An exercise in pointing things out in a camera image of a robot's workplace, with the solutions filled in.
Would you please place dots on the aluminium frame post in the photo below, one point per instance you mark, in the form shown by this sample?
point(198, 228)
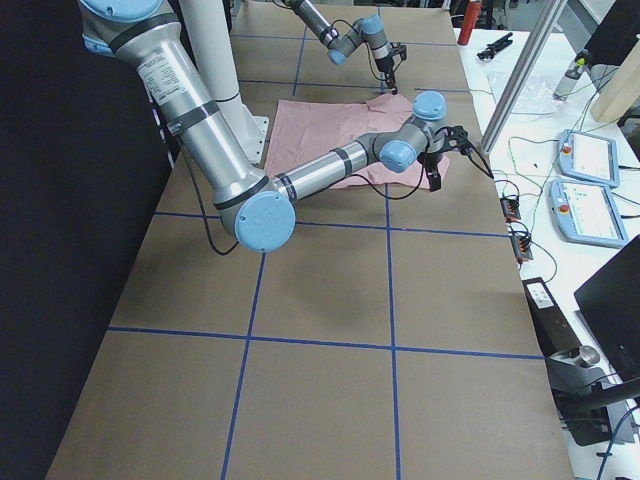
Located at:
point(530, 53)

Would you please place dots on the clear plastic bag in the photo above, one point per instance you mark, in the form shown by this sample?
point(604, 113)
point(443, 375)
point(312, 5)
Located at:
point(535, 98)

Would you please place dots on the lower teach pendant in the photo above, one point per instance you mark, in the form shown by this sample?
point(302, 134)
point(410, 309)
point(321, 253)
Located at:
point(585, 213)

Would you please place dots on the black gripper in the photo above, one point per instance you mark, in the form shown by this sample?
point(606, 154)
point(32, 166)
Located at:
point(430, 159)
point(384, 65)

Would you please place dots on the grey bottle with green cap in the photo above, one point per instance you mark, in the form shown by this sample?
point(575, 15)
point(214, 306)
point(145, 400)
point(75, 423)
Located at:
point(571, 76)

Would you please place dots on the silver metal cylinder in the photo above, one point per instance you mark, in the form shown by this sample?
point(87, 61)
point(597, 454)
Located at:
point(587, 356)

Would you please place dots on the teach pendant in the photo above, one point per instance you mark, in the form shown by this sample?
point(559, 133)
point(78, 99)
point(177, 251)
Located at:
point(585, 213)
point(588, 157)

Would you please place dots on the black monitor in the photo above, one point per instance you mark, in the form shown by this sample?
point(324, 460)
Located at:
point(609, 303)

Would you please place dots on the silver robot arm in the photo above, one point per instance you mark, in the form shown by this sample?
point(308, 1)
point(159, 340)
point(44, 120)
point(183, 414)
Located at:
point(342, 38)
point(184, 59)

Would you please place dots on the orange connector block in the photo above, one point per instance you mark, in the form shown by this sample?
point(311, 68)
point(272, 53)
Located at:
point(510, 209)
point(521, 245)

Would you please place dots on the orange connector block upper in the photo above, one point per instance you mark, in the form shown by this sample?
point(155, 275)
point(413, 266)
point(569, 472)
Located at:
point(510, 209)

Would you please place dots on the red bottle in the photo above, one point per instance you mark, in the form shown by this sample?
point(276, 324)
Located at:
point(469, 21)

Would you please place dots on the pink Snoopy t-shirt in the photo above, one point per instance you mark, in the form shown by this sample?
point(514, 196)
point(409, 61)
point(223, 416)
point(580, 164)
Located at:
point(315, 146)

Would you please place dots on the black small tripod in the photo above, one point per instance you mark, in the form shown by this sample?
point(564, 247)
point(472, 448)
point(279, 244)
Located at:
point(493, 49)

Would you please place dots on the black box with label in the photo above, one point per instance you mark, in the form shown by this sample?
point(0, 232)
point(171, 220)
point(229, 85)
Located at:
point(554, 333)

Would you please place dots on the orange connector block lower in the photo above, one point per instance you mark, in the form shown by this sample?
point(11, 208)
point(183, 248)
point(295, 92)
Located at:
point(521, 245)

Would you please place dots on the upper teach pendant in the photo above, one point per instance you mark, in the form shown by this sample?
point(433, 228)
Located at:
point(588, 157)

